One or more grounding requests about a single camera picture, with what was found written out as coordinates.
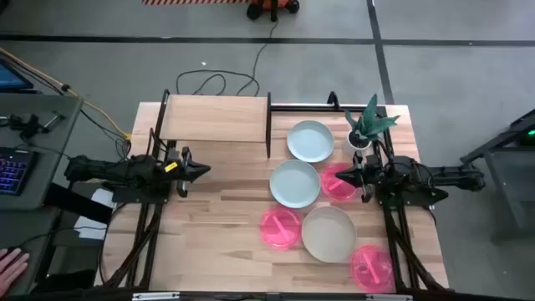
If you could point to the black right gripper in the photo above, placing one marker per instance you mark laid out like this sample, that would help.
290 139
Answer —
365 177

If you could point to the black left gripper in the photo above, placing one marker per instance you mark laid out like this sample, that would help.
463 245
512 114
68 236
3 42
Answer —
184 171

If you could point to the pink translucent plastic plate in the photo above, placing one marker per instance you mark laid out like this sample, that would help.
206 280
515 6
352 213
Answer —
280 228
372 268
334 190

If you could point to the pale blue ceramic plate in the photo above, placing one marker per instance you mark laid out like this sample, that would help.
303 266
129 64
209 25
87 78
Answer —
294 184
310 141

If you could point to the beige ceramic plate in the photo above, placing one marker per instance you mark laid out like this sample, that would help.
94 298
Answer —
329 234

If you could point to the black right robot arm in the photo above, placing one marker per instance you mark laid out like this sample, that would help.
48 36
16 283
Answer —
422 177

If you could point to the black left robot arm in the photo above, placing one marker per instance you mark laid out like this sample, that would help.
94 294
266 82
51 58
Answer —
125 169

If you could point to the white round plant pot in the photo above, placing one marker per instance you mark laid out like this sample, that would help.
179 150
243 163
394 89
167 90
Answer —
355 147

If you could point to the green snake plant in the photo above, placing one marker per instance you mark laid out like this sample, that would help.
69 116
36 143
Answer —
368 121

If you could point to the white paper sheet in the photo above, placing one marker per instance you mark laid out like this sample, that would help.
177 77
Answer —
94 228

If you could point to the grey side desk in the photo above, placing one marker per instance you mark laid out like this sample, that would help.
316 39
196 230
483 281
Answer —
46 167

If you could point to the dark metal side table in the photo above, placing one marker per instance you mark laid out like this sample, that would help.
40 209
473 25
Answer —
505 167

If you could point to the black desk clamp tool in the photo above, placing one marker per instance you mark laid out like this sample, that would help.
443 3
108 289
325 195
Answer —
29 124

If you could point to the orange wheeled robot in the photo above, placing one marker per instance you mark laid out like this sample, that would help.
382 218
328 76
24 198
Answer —
271 7

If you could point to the backlit black keyboard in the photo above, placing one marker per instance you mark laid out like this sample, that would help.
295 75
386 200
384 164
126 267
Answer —
14 171

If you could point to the laptop screen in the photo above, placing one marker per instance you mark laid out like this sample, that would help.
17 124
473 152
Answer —
11 77

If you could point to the person's hand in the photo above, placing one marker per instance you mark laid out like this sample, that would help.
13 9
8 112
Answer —
10 271

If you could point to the wooden shelf with black frame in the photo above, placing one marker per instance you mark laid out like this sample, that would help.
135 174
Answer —
213 119

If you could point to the black rail clamp bracket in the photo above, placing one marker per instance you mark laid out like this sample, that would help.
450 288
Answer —
333 100

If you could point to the black metal rig frame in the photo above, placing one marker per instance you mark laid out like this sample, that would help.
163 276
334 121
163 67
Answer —
301 108

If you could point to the silver metal bracket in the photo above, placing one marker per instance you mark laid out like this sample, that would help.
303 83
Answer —
155 296
389 297

